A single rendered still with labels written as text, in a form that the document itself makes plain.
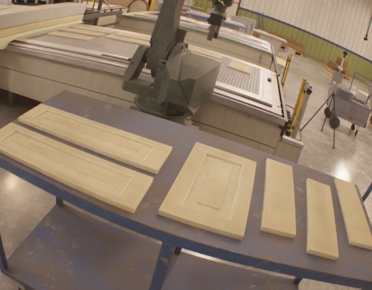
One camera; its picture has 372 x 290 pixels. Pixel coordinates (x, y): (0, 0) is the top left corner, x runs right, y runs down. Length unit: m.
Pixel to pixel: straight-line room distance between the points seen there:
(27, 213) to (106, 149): 1.40
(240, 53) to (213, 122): 4.09
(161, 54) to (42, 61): 1.53
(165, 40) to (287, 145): 1.37
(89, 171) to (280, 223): 0.64
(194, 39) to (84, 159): 6.00
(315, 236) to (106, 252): 1.16
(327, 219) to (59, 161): 0.98
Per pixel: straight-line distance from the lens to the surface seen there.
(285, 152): 3.05
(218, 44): 6.95
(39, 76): 3.59
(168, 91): 2.21
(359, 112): 6.62
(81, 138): 1.29
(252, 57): 6.93
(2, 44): 3.75
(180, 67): 2.31
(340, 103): 6.46
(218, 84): 3.00
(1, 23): 3.80
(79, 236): 1.95
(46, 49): 3.50
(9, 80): 3.95
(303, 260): 1.06
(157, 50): 2.47
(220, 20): 3.52
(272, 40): 10.05
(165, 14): 2.54
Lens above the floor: 1.67
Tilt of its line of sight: 27 degrees down
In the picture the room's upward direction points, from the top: 15 degrees clockwise
